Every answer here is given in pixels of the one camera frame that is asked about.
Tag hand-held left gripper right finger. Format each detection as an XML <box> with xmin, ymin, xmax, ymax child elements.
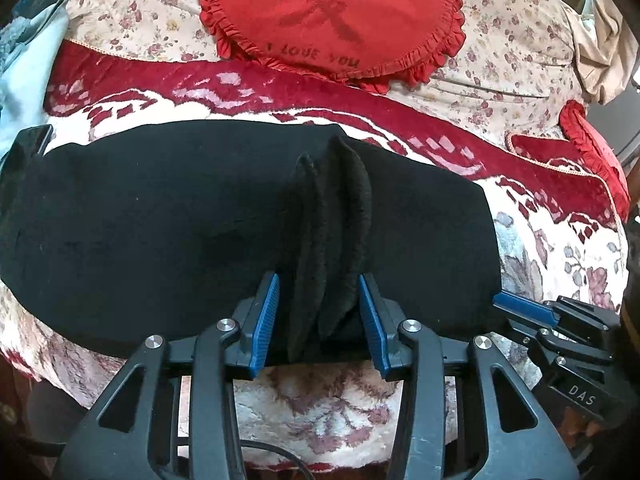
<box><xmin>357</xmin><ymin>272</ymin><xmax>581</xmax><ymax>480</ymax></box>

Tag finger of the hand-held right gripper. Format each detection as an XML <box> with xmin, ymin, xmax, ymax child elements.
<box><xmin>501</xmin><ymin>324</ymin><xmax>617</xmax><ymax>368</ymax></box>
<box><xmin>492</xmin><ymin>291</ymin><xmax>622</xmax><ymax>331</ymax></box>

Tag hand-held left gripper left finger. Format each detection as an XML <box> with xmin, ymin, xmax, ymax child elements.
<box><xmin>52</xmin><ymin>271</ymin><xmax>281</xmax><ymax>480</ymax></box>

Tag black pants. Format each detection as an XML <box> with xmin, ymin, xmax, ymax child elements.
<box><xmin>0</xmin><ymin>119</ymin><xmax>503</xmax><ymax>366</ymax></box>

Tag red and white patterned blanket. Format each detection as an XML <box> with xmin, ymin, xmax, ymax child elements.
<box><xmin>0</xmin><ymin>40</ymin><xmax>631</xmax><ymax>471</ymax></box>

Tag floral bedsheet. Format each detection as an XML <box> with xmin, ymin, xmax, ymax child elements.
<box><xmin>62</xmin><ymin>0</ymin><xmax>591</xmax><ymax>151</ymax></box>

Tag beige cloth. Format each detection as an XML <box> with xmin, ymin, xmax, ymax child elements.
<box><xmin>565</xmin><ymin>0</ymin><xmax>640</xmax><ymax>106</ymax></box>

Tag round red ruffled pillow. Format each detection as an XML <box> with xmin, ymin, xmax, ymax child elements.
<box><xmin>192</xmin><ymin>0</ymin><xmax>467</xmax><ymax>95</ymax></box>

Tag light blue cloth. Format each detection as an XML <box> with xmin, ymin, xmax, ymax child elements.
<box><xmin>0</xmin><ymin>0</ymin><xmax>71</xmax><ymax>151</ymax></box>

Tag black cable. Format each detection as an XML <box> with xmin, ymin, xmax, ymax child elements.
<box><xmin>239</xmin><ymin>439</ymin><xmax>322</xmax><ymax>474</ymax></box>

